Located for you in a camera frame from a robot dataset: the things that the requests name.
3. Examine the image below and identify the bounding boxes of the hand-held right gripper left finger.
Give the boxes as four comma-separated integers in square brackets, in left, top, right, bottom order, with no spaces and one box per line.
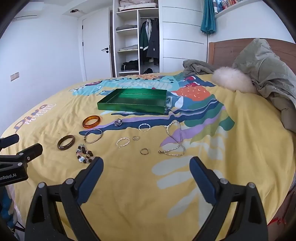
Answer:
[24,157,104,241]

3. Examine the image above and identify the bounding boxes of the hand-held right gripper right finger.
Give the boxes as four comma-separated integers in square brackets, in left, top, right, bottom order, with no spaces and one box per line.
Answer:
[189,157,269,241]

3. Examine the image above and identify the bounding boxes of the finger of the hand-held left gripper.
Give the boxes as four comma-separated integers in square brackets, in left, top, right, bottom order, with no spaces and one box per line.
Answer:
[0,143,43,163]
[0,134,20,150]

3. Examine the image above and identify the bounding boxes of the dark brown bangle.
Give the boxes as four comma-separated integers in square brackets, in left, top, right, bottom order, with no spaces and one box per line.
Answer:
[57,135,76,151]

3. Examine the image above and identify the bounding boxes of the brown beaded bracelet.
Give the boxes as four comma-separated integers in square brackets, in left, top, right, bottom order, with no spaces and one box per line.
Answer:
[76,144,95,164]

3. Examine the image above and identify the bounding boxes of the long pearl necklace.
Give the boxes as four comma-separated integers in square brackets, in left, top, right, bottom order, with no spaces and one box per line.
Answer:
[159,120,186,156]

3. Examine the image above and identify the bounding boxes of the thin silver cuff bracelet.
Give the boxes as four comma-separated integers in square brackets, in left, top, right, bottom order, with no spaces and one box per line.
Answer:
[84,129,103,144]

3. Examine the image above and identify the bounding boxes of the green metallic tray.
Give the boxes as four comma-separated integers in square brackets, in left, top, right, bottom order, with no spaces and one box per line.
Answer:
[97,88,167,115]

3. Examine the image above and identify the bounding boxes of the yellow printed bedsheet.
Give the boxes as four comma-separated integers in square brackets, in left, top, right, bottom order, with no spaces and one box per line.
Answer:
[0,71,296,241]

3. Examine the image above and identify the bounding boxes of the orange amber bangle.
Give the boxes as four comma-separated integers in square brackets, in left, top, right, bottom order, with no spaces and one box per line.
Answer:
[82,115,102,128]

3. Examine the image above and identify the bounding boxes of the white fluffy pillow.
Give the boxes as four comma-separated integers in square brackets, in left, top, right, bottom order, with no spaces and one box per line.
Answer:
[211,67,258,94]

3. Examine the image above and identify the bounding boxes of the grey crumpled blanket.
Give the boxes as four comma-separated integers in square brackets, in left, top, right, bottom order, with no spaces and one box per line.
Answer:
[183,60,216,76]

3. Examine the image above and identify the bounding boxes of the white door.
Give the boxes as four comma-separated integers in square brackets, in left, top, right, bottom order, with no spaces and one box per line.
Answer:
[81,7,114,81]

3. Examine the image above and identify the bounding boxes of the folded black clothes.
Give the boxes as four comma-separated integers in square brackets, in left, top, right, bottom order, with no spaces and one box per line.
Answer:
[121,60,139,72]

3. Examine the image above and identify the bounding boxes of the olive puffer coat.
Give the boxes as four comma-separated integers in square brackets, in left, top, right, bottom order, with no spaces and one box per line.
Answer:
[232,38,296,132]

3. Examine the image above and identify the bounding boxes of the wooden headboard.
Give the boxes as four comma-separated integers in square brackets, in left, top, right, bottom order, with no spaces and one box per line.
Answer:
[208,38,296,67]

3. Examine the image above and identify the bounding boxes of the dark grey hanging coat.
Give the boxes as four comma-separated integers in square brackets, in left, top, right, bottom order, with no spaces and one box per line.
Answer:
[146,20,160,65]

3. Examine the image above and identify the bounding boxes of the white wardrobe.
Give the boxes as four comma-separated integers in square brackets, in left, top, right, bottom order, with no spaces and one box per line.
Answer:
[112,0,208,78]

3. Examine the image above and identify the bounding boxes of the dark green hanging jacket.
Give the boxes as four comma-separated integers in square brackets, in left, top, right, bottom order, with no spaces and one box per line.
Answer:
[139,21,150,57]

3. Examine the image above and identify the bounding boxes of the folded grey clothes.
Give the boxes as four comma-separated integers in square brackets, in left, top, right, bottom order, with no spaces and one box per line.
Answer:
[116,24,137,31]

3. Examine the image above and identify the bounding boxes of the teal hanging towel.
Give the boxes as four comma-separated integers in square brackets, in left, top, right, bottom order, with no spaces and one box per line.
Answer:
[200,0,217,35]

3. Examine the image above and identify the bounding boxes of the folded white bedding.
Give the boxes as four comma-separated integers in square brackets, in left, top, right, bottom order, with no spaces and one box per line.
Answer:
[118,0,159,11]

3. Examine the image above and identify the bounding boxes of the row of books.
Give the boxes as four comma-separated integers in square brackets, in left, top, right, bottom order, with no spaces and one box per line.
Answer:
[217,0,243,11]

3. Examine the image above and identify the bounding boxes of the white wall shelf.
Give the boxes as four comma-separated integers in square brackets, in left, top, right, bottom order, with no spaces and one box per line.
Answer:
[214,0,249,19]

